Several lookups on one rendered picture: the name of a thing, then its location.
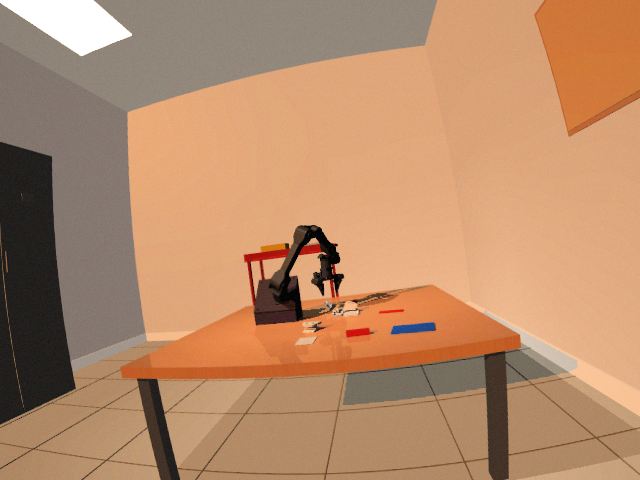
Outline blue flat rectangular plate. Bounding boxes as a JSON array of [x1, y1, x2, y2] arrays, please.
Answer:
[[390, 322, 435, 335]]

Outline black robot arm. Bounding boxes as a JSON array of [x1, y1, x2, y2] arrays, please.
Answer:
[[268, 225, 340, 305]]

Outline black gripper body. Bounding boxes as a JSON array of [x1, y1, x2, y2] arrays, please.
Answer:
[[311, 265, 344, 284]]

